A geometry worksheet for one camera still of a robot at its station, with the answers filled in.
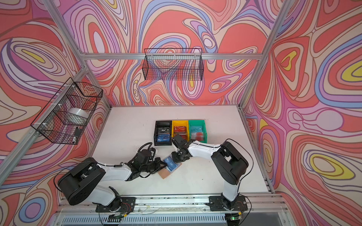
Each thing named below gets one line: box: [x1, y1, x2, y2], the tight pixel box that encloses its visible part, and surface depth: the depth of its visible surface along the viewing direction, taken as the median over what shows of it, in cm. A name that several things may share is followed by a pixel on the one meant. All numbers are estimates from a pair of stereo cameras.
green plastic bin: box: [188, 120, 208, 144], surface depth 103 cm
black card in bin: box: [157, 127, 171, 135], surface depth 103 cm
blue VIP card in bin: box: [156, 134, 171, 143], surface depth 100 cm
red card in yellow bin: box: [173, 126, 187, 133], surface depth 104 cm
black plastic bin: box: [153, 120, 173, 146], surface depth 101 cm
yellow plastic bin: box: [171, 120, 190, 142], surface depth 103 cm
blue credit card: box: [163, 155, 178, 172], surface depth 88 cm
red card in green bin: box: [190, 131, 205, 141], surface depth 101 cm
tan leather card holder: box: [157, 153, 183, 179], surface depth 88 cm
